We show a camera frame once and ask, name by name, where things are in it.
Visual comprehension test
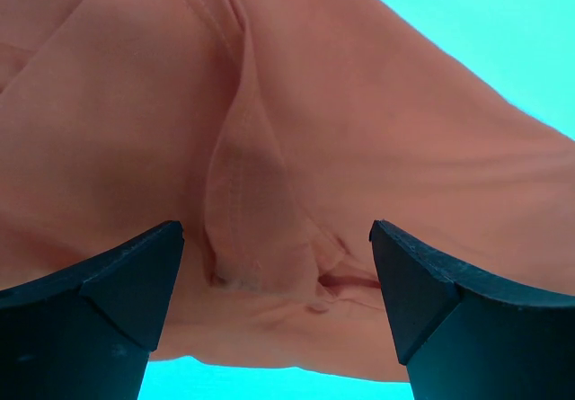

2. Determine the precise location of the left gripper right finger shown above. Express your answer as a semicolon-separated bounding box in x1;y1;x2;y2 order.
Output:
369;220;574;400

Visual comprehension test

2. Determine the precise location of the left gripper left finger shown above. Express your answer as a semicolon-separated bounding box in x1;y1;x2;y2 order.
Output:
1;221;184;400

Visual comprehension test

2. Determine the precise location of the orange t shirt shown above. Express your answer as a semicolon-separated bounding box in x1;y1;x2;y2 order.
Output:
1;0;574;382

